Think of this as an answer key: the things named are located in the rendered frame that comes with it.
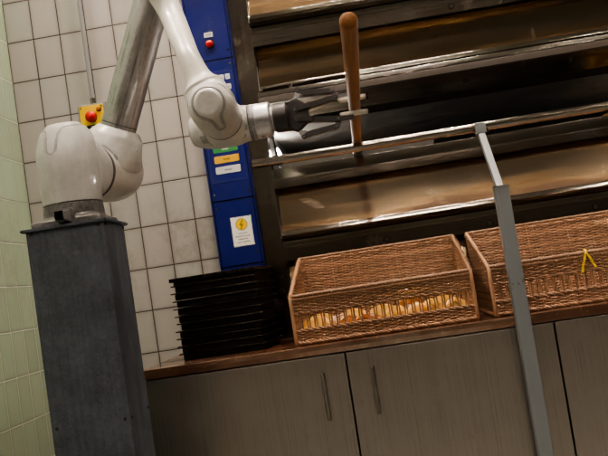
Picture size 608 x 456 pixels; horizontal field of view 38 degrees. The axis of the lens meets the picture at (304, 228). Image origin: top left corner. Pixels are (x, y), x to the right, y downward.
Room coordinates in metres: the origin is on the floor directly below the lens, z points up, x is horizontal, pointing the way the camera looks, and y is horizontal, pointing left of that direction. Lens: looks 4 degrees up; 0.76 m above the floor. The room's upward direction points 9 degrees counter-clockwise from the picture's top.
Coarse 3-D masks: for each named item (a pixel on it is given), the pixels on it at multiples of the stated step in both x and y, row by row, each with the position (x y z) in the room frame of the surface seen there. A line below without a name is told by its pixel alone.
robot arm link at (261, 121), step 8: (256, 104) 2.19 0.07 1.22; (264, 104) 2.18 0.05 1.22; (248, 112) 2.17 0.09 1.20; (256, 112) 2.17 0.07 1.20; (264, 112) 2.16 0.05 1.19; (248, 120) 2.17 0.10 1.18; (256, 120) 2.16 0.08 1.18; (264, 120) 2.16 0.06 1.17; (272, 120) 2.18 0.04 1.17; (256, 128) 2.17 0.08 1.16; (264, 128) 2.17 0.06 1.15; (272, 128) 2.19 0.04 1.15; (256, 136) 2.19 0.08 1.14; (264, 136) 2.19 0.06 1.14; (272, 136) 2.21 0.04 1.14
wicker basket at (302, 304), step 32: (320, 256) 3.11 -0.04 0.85; (352, 256) 3.09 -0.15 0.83; (384, 256) 3.08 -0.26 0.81; (416, 256) 3.07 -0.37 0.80; (448, 256) 3.05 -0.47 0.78; (320, 288) 3.09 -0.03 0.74; (352, 288) 2.64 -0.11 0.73; (384, 288) 2.64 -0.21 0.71; (416, 288) 2.62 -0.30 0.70; (448, 288) 2.62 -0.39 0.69; (352, 320) 2.64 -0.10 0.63; (384, 320) 2.64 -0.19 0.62; (416, 320) 2.63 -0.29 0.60; (448, 320) 2.62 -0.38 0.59
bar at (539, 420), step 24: (504, 120) 2.72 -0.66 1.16; (528, 120) 2.72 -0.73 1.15; (360, 144) 2.75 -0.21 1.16; (384, 144) 2.75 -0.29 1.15; (480, 144) 2.71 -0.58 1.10; (504, 192) 2.50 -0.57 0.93; (504, 216) 2.50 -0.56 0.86; (504, 240) 2.50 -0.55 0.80; (528, 312) 2.50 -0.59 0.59; (528, 336) 2.50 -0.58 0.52; (528, 360) 2.50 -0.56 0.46; (528, 384) 2.50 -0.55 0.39
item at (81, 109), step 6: (102, 102) 3.13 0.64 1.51; (78, 108) 3.13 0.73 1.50; (84, 108) 3.13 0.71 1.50; (90, 108) 3.13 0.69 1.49; (102, 108) 3.12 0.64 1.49; (84, 114) 3.13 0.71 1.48; (96, 114) 3.12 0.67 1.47; (102, 114) 3.12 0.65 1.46; (84, 120) 3.13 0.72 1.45; (96, 120) 3.13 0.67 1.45; (90, 126) 3.13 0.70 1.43
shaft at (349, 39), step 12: (348, 12) 1.39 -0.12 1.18; (348, 24) 1.39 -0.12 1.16; (348, 36) 1.44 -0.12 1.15; (348, 48) 1.53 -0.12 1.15; (348, 60) 1.62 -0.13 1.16; (348, 72) 1.73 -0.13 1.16; (348, 84) 1.86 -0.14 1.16; (348, 96) 2.01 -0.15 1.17; (348, 108) 2.20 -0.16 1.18; (360, 120) 2.40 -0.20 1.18; (360, 132) 2.61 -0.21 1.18
